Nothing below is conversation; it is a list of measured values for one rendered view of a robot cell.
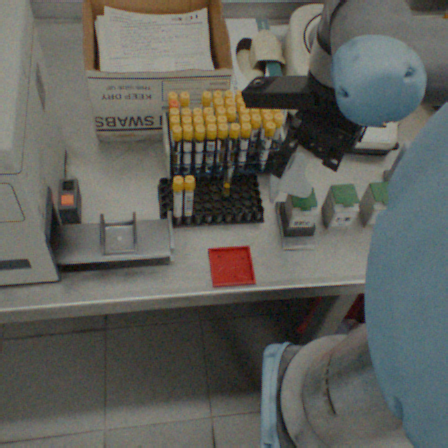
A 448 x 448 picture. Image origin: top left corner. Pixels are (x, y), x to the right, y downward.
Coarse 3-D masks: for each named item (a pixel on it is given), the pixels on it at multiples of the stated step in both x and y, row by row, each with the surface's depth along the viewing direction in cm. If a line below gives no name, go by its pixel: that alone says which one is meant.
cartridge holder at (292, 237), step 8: (280, 208) 89; (280, 216) 89; (280, 224) 89; (280, 232) 88; (288, 232) 86; (296, 232) 87; (304, 232) 87; (312, 232) 87; (280, 240) 88; (288, 240) 87; (296, 240) 87; (304, 240) 87; (312, 240) 87; (288, 248) 87; (296, 248) 87; (304, 248) 88
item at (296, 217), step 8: (288, 200) 85; (288, 208) 85; (296, 208) 83; (312, 208) 83; (288, 216) 86; (296, 216) 83; (304, 216) 84; (312, 216) 84; (288, 224) 86; (296, 224) 85; (304, 224) 86; (312, 224) 86
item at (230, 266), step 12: (216, 252) 86; (228, 252) 86; (240, 252) 86; (216, 264) 85; (228, 264) 85; (240, 264) 85; (252, 264) 85; (216, 276) 84; (228, 276) 84; (240, 276) 84; (252, 276) 84
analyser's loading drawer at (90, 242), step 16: (80, 224) 82; (96, 224) 83; (112, 224) 82; (128, 224) 83; (144, 224) 83; (160, 224) 84; (64, 240) 81; (80, 240) 81; (96, 240) 81; (112, 240) 81; (128, 240) 81; (144, 240) 82; (160, 240) 82; (64, 256) 79; (80, 256) 79; (96, 256) 79; (112, 256) 80; (128, 256) 80; (144, 256) 80; (160, 256) 81
